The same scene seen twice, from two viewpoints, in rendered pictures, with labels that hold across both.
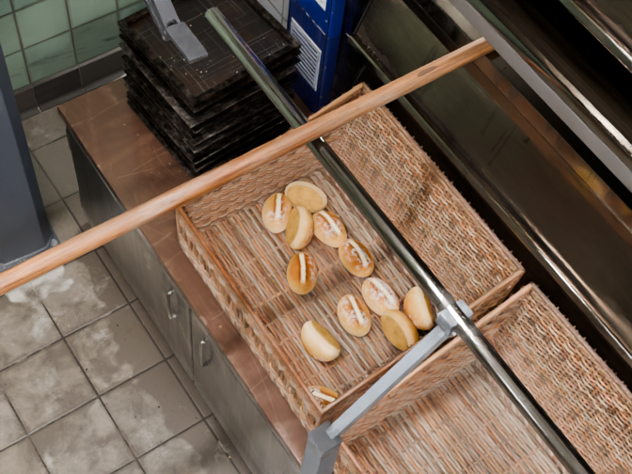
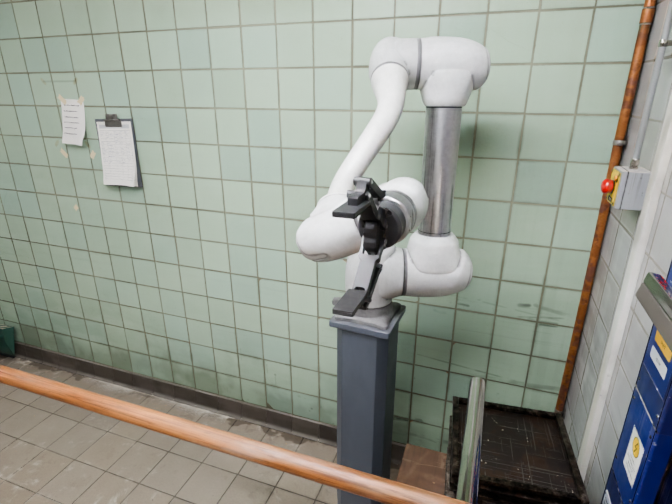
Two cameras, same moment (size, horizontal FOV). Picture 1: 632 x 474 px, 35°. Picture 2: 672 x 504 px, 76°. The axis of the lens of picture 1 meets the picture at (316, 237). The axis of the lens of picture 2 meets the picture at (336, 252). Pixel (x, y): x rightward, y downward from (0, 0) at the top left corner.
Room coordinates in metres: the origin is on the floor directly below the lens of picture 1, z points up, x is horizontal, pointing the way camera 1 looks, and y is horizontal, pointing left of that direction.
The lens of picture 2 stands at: (0.69, -0.25, 1.70)
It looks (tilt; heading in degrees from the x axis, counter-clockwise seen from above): 20 degrees down; 62
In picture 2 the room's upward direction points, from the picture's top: straight up
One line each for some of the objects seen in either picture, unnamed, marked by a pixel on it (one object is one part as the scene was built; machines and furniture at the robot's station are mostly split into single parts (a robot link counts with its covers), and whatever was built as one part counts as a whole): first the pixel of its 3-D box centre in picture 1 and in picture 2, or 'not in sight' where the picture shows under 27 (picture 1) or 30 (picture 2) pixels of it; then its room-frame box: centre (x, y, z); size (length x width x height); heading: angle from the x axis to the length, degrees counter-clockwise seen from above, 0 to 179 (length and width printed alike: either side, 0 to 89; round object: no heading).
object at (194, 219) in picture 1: (339, 255); not in sight; (1.08, -0.06, 0.72); 0.56 x 0.49 x 0.28; 42
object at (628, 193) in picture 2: not in sight; (627, 187); (1.92, 0.40, 1.46); 0.10 x 0.07 x 0.10; 42
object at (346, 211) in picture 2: not in sight; (351, 208); (0.97, 0.23, 1.56); 0.07 x 0.03 x 0.01; 42
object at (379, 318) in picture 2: not in sight; (363, 304); (1.38, 0.86, 1.03); 0.22 x 0.18 x 0.06; 129
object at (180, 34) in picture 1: (186, 42); (350, 302); (0.97, 0.23, 1.42); 0.07 x 0.03 x 0.01; 42
